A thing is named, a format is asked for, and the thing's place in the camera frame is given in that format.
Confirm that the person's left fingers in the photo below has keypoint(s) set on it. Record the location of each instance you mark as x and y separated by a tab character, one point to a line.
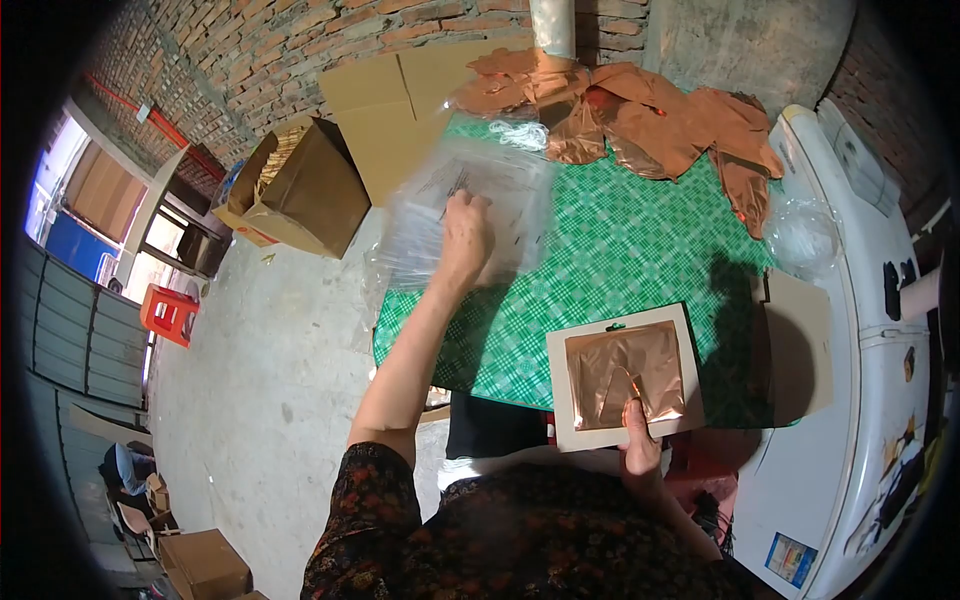
466	199

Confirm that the red plastic stool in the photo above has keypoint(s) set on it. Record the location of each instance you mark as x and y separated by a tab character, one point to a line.
169	313

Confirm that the green checked tablecloth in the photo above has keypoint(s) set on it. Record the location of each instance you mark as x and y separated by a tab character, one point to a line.
600	277

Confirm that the grey metal gate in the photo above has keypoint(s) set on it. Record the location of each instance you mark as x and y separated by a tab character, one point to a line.
82	330

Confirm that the crumpled clear plastic bag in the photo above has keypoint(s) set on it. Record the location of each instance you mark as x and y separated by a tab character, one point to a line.
804	234

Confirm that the beige card with copper foil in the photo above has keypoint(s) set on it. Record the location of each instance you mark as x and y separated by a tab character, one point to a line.
624	375

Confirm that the person's body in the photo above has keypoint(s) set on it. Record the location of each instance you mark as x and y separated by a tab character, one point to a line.
517	532

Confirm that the small brown cardboard box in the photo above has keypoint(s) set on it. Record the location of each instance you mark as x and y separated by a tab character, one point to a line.
202	564

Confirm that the person's right hand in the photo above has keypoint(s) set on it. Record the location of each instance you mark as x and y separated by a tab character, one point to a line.
641	446

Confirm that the white chest freezer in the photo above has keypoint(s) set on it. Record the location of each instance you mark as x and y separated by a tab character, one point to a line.
847	360

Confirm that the stack of clear plastic bags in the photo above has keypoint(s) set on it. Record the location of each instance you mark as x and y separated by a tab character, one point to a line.
465	206

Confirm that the person's right thumb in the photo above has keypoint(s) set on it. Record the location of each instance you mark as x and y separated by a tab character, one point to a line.
634	418

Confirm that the open brown cardboard box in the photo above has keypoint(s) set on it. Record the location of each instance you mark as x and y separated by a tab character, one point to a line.
300	191

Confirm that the pile of copper foil balloons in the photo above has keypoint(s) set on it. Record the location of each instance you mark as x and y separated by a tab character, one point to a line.
630	120

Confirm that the brown cardboard carton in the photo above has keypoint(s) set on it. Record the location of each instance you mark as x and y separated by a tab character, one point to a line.
795	349

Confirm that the flat cardboard sheets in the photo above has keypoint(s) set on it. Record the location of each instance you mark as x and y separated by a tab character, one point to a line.
397	105

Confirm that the person's left hand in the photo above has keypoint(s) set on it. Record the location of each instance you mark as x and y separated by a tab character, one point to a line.
463	241

